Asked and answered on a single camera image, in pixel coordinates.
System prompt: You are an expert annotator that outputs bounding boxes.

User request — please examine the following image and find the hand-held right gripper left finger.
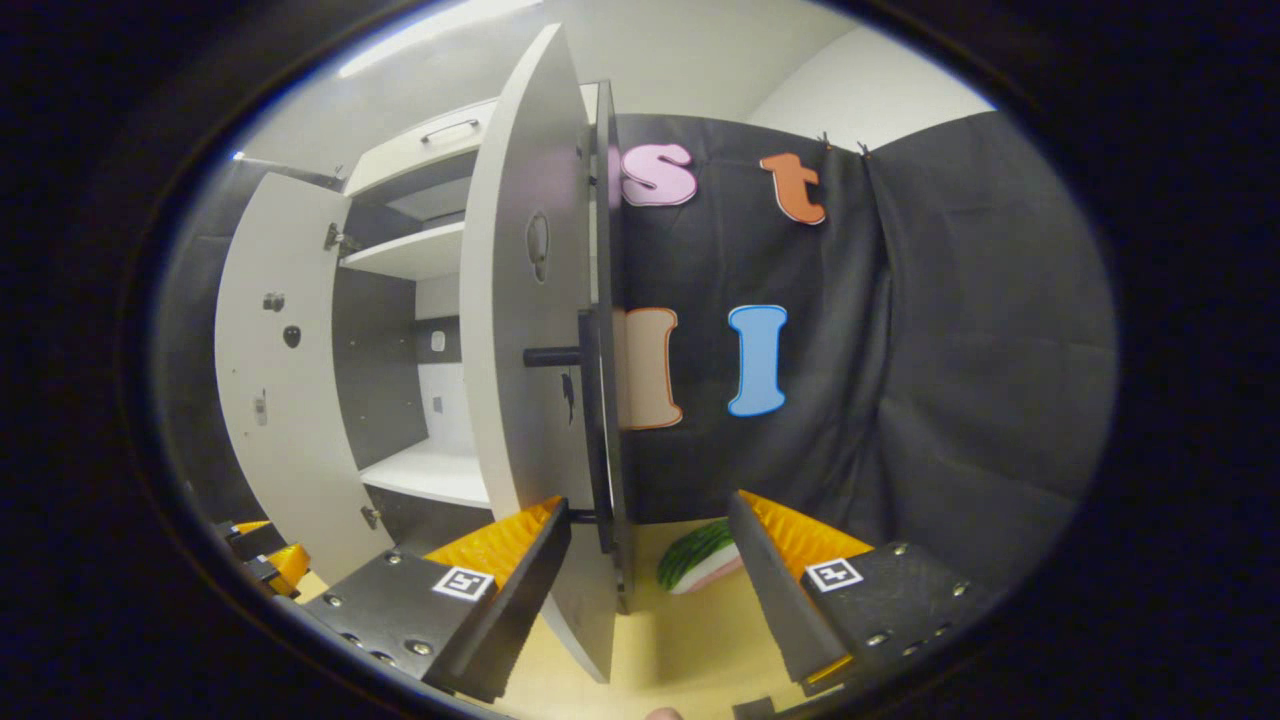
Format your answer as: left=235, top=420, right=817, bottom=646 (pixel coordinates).
left=300, top=497, right=573, bottom=704

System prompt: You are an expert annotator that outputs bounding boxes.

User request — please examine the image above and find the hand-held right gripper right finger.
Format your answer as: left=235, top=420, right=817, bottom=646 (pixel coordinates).
left=727, top=490, right=996, bottom=698

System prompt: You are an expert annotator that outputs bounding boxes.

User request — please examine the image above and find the white cabinet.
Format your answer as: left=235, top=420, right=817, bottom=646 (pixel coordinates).
left=322, top=95, right=501, bottom=559

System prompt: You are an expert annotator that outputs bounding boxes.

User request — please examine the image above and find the toy watermelon slice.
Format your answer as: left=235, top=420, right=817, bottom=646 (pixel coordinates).
left=657, top=518, right=743, bottom=596

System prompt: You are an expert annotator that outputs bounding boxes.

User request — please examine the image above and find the white cabinet drawer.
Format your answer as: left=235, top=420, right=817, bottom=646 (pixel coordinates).
left=343, top=97, right=499, bottom=197

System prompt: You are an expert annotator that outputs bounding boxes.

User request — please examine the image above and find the white cabinet door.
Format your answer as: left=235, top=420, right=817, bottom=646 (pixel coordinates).
left=213, top=172, right=396, bottom=586
left=458, top=22, right=633, bottom=686

